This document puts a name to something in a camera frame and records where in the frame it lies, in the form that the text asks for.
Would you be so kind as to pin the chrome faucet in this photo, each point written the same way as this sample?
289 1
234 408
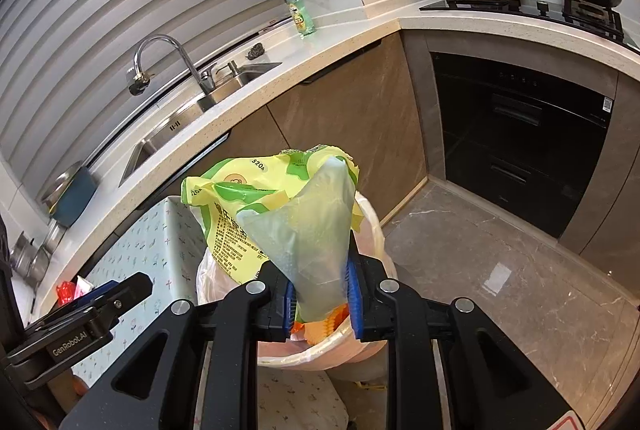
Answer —
165 40

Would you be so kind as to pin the red plastic bag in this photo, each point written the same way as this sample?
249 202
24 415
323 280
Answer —
65 292

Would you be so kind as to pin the floral table cloth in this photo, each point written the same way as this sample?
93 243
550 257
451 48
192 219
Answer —
150 250

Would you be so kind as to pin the black built-in oven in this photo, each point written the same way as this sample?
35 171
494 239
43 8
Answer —
520 134

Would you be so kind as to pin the steel wool scrubber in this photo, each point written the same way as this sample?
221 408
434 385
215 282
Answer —
256 51

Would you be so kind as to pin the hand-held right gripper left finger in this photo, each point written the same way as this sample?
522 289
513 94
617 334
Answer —
289 315

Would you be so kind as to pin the sink soap pump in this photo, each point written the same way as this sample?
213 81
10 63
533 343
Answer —
232 67

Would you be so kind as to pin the green dish soap bottle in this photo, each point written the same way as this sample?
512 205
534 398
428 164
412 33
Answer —
300 17

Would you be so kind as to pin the green yellow food package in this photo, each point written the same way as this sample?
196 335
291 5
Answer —
225 190

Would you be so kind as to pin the stainless steel sink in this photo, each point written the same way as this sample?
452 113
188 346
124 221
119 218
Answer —
145 149

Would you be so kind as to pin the blue plastic basin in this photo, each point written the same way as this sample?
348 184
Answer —
75 200

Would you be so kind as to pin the pink patterned paper cup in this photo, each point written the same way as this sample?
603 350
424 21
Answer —
82 286

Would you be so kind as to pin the clear plastic bag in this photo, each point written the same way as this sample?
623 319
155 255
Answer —
310 240

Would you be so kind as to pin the white lined waste bin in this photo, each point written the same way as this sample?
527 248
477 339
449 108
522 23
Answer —
212 282

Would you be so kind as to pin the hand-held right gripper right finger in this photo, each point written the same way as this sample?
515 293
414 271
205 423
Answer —
356 305

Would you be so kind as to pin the stacked steel pots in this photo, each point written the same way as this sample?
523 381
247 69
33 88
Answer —
25 257

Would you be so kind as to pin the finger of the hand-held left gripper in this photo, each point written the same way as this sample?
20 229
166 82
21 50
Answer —
127 295
92 295

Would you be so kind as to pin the brown base cabinet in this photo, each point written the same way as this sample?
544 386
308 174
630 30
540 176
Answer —
350 109

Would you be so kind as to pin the orange printed plastic bag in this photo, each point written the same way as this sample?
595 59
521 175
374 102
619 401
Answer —
298 329

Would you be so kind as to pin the black gas stove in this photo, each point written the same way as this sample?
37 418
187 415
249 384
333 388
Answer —
500 4

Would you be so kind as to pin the white patterned cushion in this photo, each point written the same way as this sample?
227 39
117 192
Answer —
300 400

